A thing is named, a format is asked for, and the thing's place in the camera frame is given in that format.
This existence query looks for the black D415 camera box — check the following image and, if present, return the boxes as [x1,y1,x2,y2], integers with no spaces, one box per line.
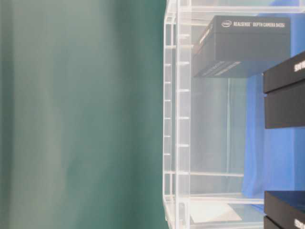
[263,52,305,129]

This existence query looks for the black d435i box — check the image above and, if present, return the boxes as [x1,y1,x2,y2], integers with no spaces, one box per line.
[264,190,305,229]
[192,15,291,78]

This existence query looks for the clear plastic storage case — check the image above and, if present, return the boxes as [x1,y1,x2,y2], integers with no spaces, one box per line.
[163,0,305,229]

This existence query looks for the green table cloth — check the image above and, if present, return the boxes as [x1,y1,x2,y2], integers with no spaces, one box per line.
[0,0,167,229]

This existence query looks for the blue liner sheet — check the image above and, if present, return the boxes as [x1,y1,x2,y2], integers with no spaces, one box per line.
[242,14,305,199]

